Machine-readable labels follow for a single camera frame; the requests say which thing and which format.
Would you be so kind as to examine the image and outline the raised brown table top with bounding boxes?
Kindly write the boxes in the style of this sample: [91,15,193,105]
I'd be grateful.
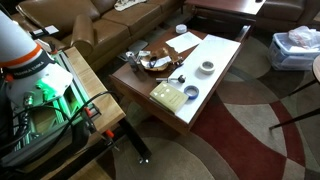
[184,0,268,21]

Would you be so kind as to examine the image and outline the black cable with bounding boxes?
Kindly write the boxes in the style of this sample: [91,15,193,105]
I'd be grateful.
[13,90,119,161]

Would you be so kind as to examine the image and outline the light wooden workbench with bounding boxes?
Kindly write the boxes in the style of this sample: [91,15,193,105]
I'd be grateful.
[19,46,127,180]

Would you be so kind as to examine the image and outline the gray flat object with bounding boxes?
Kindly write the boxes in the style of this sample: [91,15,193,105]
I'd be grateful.
[116,39,150,63]

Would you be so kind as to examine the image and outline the crumpled plastic bag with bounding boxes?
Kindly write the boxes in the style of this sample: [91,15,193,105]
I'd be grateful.
[288,25,320,51]

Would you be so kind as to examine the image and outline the white paper sheet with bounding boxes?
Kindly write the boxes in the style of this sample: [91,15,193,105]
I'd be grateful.
[165,31,203,54]

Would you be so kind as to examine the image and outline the orange handled black clamp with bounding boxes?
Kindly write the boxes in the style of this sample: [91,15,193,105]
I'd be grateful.
[46,39,60,56]
[83,105,119,152]

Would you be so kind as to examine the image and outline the clear plastic storage bin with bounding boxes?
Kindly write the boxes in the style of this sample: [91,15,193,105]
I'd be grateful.
[267,31,320,72]

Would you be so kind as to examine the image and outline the white marble board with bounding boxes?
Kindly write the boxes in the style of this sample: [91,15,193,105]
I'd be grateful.
[168,34,242,125]

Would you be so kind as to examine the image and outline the dark brown armchair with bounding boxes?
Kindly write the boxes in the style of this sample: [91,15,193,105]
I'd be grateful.
[254,0,320,33]

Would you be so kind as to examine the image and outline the white masking tape roll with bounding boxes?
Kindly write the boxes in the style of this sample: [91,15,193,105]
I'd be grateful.
[198,60,216,76]

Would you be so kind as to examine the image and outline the blue tape roll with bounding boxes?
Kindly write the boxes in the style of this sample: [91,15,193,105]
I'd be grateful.
[183,85,200,100]

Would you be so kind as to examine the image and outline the light patterned cloth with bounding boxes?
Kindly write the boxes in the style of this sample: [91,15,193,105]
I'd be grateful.
[114,0,148,12]

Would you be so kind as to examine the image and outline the brown leather sofa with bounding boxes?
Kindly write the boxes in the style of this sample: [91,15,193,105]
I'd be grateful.
[11,0,188,73]

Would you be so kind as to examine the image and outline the small silver metal cylinder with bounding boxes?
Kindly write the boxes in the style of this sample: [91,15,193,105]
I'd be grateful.
[155,76,178,84]

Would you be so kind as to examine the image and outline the patterned red beige rug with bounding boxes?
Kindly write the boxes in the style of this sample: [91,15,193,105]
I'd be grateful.
[96,16,320,180]

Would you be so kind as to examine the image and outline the black workbench leg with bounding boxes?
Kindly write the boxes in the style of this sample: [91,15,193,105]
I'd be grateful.
[118,118,153,164]

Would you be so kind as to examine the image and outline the brown wooden coffee table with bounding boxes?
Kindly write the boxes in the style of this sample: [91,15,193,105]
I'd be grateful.
[109,24,253,136]

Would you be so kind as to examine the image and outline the black and white flat device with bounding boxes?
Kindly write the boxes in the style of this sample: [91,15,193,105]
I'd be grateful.
[29,24,60,39]

